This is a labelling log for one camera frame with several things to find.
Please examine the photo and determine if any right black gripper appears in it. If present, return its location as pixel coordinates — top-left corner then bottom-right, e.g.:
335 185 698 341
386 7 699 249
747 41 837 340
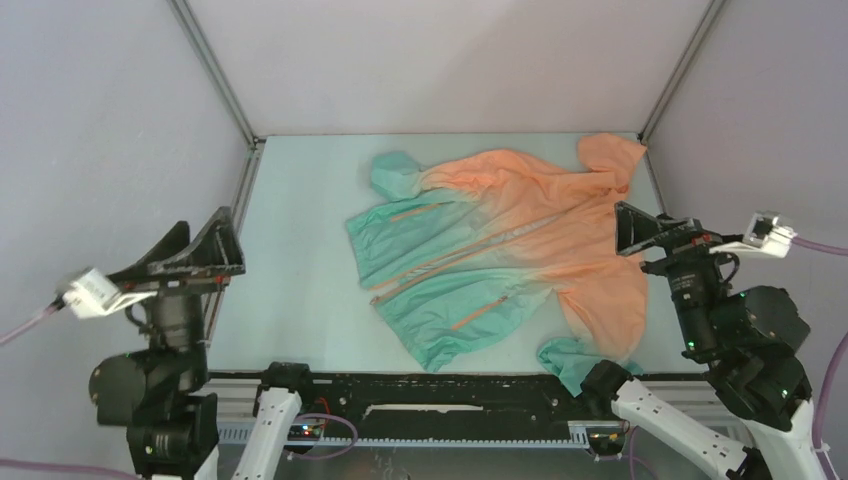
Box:
607 198 738 350

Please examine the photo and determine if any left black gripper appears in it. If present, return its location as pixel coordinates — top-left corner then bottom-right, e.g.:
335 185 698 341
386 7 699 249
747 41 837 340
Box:
111 201 247 383

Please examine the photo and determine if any orange and teal jacket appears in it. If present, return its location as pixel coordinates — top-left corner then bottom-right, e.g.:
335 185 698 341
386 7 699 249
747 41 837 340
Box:
346 133 648 395

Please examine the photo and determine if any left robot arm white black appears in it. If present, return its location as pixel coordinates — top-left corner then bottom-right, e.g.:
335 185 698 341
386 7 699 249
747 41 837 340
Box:
88 207 246 479

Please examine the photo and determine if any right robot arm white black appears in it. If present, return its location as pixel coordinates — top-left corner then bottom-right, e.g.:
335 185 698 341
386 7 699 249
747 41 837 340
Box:
581 202 834 479

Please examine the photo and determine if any left small circuit board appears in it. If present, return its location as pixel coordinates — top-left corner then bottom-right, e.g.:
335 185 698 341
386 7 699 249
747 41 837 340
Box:
289 424 324 442

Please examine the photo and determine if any small circuit board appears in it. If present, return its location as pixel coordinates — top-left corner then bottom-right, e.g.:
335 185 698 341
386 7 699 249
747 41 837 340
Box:
289 424 324 442
589 432 627 445

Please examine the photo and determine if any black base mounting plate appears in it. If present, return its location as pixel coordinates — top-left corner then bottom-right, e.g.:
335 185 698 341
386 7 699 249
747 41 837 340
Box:
205 370 710 446

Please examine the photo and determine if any right small circuit board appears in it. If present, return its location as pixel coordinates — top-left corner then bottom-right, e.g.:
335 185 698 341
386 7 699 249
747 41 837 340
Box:
589 432 627 445

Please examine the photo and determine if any left corner metal post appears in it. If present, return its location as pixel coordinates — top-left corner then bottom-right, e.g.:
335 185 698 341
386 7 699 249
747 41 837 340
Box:
166 0 259 149

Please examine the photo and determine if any corner metal post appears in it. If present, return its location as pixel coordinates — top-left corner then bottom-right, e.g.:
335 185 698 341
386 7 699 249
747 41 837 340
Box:
166 0 259 149
639 0 729 145

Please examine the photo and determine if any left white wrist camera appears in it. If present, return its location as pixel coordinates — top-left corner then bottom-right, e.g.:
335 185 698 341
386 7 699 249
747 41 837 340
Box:
58 268 157 320

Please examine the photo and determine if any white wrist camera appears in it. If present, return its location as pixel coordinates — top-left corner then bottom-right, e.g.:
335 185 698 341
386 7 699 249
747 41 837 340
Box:
58 268 157 320
709 211 797 259

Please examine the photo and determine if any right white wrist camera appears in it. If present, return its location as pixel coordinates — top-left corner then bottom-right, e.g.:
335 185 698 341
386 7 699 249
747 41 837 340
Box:
709 211 797 259

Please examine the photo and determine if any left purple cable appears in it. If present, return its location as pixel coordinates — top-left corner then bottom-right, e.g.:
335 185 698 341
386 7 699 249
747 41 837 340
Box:
0 301 66 348

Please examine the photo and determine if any purple cable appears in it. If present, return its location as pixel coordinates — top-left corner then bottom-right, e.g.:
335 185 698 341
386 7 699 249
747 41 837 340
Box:
0 301 66 348
791 235 848 458

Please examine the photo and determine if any grey slotted cable duct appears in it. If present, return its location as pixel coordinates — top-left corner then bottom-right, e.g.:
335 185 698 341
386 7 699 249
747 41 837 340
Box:
218 423 589 449

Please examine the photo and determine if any right corner metal post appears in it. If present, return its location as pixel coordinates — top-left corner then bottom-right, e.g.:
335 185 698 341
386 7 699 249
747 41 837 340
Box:
639 0 729 145

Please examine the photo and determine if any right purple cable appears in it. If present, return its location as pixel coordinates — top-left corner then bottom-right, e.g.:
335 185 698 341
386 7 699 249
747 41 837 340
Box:
791 235 848 458

